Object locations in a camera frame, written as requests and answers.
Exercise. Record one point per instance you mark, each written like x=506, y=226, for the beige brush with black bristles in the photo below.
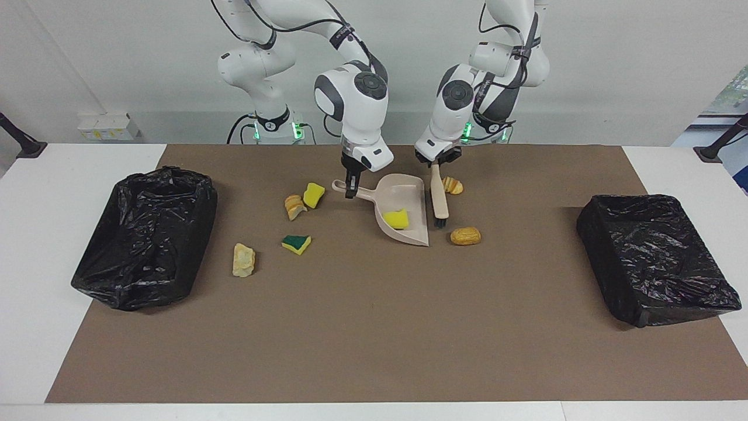
x=439, y=196

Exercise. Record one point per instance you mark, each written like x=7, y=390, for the brown bread roll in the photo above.
x=466, y=236

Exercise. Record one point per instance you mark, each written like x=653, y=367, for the blue white board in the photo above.
x=744, y=172

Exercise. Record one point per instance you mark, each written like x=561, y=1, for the beige plastic dustpan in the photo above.
x=403, y=193

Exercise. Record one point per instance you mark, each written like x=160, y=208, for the brown paper table mat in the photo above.
x=374, y=321

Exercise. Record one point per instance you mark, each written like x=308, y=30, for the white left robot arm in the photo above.
x=444, y=126

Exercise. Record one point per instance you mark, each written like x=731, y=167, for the black bin with loose bag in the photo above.
x=146, y=245

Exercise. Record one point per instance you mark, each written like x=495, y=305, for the striped bread piece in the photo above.
x=454, y=186
x=294, y=207

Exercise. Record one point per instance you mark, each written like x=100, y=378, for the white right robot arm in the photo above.
x=359, y=111

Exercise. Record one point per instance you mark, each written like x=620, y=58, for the black bin with tight bag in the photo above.
x=648, y=257

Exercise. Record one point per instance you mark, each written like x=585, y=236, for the yellow green sponge piece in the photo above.
x=295, y=244

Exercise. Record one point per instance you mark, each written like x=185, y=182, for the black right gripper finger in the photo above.
x=352, y=186

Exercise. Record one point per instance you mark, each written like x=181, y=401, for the yellow notched sponge piece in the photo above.
x=397, y=219

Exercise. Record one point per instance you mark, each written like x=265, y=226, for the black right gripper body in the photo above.
x=352, y=165

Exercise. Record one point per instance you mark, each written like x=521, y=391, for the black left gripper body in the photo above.
x=439, y=155

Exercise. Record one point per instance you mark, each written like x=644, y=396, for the green printed poster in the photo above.
x=735, y=88

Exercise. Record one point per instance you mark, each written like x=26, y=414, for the pale bread chunk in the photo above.
x=243, y=260

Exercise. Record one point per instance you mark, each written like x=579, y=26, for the white wall socket box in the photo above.
x=108, y=126

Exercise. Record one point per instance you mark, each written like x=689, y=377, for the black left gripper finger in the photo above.
x=456, y=154
x=422, y=157

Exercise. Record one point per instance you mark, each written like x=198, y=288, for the black clamp stand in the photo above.
x=716, y=151
x=26, y=146

